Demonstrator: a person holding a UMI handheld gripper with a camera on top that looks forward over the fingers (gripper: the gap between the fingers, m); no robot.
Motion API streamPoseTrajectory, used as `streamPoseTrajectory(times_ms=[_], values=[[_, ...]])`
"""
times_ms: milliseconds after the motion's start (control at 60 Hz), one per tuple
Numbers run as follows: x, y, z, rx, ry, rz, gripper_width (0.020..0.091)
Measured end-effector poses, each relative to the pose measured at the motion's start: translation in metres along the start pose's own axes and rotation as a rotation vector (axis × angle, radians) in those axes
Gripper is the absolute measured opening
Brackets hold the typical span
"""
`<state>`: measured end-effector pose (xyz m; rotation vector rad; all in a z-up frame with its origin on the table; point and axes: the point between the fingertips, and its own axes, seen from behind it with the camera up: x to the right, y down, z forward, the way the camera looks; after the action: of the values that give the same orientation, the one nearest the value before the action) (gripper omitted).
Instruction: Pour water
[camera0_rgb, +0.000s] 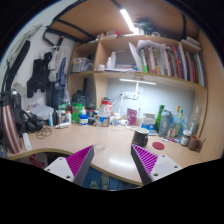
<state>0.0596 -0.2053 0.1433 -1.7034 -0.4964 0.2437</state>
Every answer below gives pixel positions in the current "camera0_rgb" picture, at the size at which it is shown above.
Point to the clear glass bottle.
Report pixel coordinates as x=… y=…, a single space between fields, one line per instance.
x=195 y=121

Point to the pink metal flask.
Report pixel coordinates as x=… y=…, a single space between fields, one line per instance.
x=10 y=126

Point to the hanging clothes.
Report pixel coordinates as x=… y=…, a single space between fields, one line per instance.
x=36 y=76

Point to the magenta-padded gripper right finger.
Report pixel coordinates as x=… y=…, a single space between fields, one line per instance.
x=163 y=166

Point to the magenta pouch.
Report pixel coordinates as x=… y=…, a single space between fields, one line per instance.
x=132 y=116

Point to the clear red-capped water bottle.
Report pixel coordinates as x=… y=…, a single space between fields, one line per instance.
x=103 y=116

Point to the coiled thin bands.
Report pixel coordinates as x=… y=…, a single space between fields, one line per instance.
x=38 y=135

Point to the black appliance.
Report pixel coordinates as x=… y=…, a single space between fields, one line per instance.
x=80 y=98

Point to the silver lying canister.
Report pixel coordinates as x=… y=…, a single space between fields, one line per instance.
x=62 y=125

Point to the brown mug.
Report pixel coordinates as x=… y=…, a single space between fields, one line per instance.
x=194 y=142

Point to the white and blue carton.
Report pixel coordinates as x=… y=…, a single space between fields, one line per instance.
x=148 y=122

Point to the grey shaker bottle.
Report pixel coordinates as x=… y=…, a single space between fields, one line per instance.
x=165 y=124

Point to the white power strip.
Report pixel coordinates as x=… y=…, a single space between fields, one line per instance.
x=130 y=95

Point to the black mug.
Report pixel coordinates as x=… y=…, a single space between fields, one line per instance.
x=139 y=138

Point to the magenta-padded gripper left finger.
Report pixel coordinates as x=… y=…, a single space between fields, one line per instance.
x=61 y=166

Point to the white bottle with blue label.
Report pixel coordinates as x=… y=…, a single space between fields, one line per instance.
x=83 y=119

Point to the wooden shelf unit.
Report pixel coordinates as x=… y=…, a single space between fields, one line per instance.
x=156 y=56

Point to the green glass bottle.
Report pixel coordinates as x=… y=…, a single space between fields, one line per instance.
x=159 y=118

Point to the flat round red coaster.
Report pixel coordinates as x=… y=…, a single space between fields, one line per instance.
x=158 y=146

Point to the ceiling light tube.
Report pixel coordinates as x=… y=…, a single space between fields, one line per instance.
x=127 y=20

